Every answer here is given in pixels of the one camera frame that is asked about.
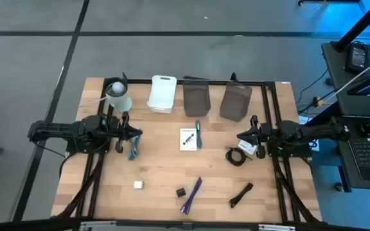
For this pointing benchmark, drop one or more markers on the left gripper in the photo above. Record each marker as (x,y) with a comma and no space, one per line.
(125,130)

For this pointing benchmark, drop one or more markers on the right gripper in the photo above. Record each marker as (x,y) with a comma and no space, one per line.
(260,134)

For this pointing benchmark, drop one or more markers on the white box with label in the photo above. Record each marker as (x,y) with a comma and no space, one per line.
(248,149)

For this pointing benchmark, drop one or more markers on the teal pen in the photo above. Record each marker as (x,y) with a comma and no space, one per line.
(133,147)

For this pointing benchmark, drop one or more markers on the green pen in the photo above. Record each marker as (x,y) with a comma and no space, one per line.
(198,134)

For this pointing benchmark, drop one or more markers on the white charger cube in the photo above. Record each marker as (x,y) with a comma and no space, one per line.
(138,184)

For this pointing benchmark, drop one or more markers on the white box with black print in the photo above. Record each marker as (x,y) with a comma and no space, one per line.
(188,144)

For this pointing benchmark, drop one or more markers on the black charger cube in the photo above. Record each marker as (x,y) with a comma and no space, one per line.
(180,192)

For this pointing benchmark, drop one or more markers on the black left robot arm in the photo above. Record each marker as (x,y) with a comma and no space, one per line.
(59,128)

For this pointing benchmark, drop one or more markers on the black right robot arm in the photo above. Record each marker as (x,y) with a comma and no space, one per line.
(300,131)

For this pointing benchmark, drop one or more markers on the grey translucent bin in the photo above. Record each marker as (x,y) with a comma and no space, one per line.
(236,101)
(197,99)

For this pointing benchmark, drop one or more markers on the white plastic bin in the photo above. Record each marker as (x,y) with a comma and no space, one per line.
(162,94)

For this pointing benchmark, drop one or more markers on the white cup with ball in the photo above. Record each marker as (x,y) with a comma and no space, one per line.
(118,96)

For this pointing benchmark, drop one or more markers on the white paper sheet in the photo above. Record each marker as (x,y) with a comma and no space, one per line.
(304,120)

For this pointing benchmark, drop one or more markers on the yellow plug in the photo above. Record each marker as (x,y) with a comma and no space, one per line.
(317,102)

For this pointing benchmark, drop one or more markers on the black desk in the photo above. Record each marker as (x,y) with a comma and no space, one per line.
(336,80)

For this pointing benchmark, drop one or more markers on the white rod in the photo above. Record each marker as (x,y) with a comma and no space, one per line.
(352,80)

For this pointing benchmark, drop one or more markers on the black power adapter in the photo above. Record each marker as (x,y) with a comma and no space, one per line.
(357,57)

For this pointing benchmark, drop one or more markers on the black rig crossbar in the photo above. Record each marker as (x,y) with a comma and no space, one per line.
(27,224)

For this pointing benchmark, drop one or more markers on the black pole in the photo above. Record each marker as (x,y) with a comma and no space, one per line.
(360,25)

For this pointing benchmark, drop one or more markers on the black aluminium table frame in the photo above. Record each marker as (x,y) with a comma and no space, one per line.
(268,106)

